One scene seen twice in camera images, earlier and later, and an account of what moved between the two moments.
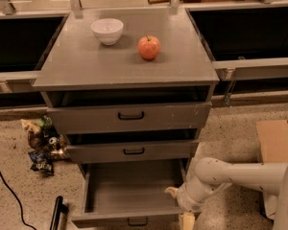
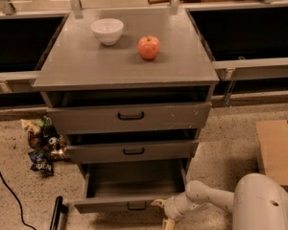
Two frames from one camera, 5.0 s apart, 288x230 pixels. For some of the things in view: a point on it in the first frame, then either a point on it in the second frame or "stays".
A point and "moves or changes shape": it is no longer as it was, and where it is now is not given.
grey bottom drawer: x=130 y=194 moves or changes shape
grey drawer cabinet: x=131 y=88 stays
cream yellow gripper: x=184 y=197 to x=172 y=207
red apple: x=148 y=48 stays
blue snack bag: x=41 y=162 stays
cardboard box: x=277 y=140 stays
